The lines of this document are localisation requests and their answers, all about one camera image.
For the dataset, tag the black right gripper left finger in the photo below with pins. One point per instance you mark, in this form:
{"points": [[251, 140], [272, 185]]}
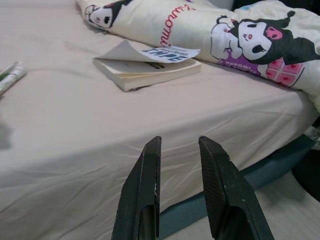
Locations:
{"points": [[140, 195]]}

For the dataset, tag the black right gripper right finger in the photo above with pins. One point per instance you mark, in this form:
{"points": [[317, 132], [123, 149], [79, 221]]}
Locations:
{"points": [[232, 200]]}

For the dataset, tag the white paperback book blue lettering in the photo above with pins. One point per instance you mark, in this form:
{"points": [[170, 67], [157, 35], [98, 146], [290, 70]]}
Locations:
{"points": [[140, 72]]}

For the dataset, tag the mattress with cream sheet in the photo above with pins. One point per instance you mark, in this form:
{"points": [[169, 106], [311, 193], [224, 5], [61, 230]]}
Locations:
{"points": [[75, 125]]}

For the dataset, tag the white and green tube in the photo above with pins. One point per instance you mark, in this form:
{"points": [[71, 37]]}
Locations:
{"points": [[15, 75]]}

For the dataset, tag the cream cartoon print comforter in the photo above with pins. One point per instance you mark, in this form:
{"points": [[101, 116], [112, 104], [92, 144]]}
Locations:
{"points": [[175, 22]]}

